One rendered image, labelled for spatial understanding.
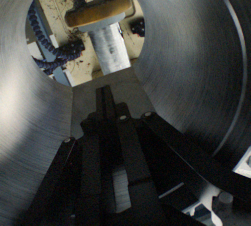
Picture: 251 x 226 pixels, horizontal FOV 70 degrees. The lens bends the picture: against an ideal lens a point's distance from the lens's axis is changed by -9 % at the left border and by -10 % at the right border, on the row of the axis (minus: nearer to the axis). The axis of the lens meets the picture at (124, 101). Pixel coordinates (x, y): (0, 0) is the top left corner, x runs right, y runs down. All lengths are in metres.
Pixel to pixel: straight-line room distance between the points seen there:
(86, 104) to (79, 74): 0.57
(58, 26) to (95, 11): 0.31
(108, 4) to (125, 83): 0.27
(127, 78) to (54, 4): 0.54
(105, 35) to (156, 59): 0.32
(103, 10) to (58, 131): 0.33
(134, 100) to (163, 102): 0.04
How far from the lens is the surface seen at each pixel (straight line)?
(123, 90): 0.22
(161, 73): 0.20
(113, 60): 0.54
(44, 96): 0.23
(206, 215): 4.52
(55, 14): 0.74
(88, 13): 0.46
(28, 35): 5.93
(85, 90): 0.25
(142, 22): 0.74
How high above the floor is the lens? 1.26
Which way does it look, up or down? 33 degrees up
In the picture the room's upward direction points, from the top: 162 degrees clockwise
